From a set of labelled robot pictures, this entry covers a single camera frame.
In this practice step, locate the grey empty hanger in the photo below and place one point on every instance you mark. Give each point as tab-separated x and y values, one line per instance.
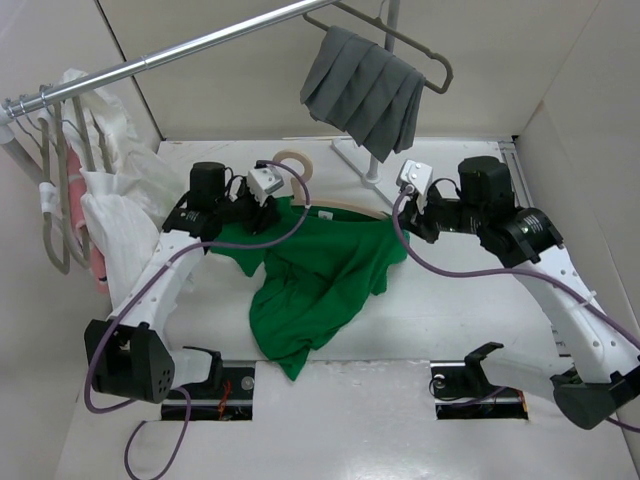
54	242
65	172

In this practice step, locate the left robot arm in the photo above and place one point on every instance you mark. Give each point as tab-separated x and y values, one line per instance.
129	354

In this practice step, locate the white garment on rack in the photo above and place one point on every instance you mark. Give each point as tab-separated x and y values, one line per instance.
130	191

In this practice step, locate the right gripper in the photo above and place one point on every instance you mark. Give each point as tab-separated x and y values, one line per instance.
417	221

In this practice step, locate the white rack upright pole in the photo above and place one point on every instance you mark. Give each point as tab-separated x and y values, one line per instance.
14	149

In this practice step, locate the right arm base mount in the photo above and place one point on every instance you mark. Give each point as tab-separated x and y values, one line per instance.
461	390

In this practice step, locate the grey empty hanger outer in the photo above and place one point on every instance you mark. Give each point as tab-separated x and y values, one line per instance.
54	242

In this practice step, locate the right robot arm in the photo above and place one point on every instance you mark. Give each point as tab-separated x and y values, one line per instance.
600	373

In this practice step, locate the grey pleated cloth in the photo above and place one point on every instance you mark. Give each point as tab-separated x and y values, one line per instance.
365	91

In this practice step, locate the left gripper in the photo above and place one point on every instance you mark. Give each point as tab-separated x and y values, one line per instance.
262	216

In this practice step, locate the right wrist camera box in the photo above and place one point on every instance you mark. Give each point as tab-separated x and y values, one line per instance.
420	177

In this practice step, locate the beige plastic hanger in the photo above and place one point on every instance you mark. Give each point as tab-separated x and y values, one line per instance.
299	195

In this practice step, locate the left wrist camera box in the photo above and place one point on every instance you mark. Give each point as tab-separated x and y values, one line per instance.
263	182

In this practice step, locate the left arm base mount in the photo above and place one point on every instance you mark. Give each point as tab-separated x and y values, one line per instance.
220	390

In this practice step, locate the green t shirt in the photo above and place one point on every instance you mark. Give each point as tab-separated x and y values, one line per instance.
321	267

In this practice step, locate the grey empty hanger inner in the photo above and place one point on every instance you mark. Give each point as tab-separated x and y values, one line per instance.
65	172

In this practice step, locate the grey hanger with cloth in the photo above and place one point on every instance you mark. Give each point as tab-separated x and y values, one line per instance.
405	40

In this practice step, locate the white rack base foot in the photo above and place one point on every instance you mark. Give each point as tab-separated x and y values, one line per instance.
366	167

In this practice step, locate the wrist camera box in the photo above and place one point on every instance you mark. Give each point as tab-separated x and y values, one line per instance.
263	182
420	177

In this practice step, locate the aluminium rail on table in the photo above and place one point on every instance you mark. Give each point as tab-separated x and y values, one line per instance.
511	159

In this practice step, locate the chrome clothes rail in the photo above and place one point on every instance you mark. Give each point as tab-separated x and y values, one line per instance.
15	109

